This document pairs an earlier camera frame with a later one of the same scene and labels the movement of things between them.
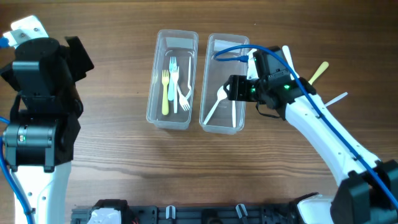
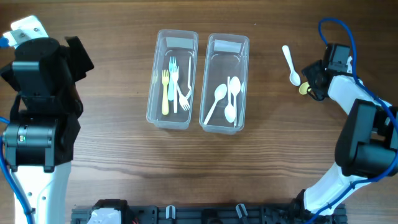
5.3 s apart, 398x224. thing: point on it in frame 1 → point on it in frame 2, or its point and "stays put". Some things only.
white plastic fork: x=183 y=100 stays put
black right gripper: x=237 y=88 → x=315 y=79
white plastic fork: x=175 y=76 stays put
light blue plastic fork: x=172 y=63 stays put
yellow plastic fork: x=165 y=96 stays put
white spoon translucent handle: x=339 y=98 → x=230 y=111
